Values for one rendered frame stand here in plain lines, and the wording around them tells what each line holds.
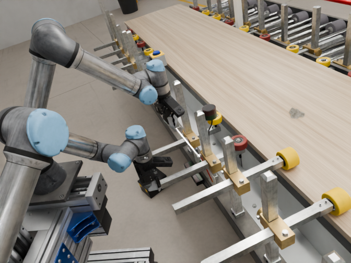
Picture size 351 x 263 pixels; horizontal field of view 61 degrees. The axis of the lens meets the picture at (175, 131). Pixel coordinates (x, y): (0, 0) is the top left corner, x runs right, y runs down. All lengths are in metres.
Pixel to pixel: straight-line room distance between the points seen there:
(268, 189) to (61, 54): 0.78
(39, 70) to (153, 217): 1.51
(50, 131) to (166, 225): 1.63
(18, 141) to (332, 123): 1.26
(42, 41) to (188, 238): 1.60
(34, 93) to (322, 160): 1.16
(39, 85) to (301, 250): 1.22
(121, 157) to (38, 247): 0.46
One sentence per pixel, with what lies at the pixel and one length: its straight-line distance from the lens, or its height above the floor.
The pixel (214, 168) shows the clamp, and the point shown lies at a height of 0.85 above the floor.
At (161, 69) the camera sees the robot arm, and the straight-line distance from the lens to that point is 1.34.
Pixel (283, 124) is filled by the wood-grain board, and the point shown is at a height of 0.90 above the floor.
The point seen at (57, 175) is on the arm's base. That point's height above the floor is 1.08.
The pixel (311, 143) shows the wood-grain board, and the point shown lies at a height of 0.90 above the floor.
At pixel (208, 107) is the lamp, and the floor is 1.11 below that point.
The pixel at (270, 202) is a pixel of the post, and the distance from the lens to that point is 0.97.
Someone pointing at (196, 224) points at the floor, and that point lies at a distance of 2.26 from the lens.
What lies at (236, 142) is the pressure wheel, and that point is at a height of 0.90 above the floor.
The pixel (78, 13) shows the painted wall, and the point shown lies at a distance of 8.76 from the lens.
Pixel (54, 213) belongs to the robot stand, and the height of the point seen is 0.95.
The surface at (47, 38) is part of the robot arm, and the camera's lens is 1.11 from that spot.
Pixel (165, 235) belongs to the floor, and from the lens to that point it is 2.27.
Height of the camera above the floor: 1.82
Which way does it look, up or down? 36 degrees down
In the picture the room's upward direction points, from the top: 15 degrees counter-clockwise
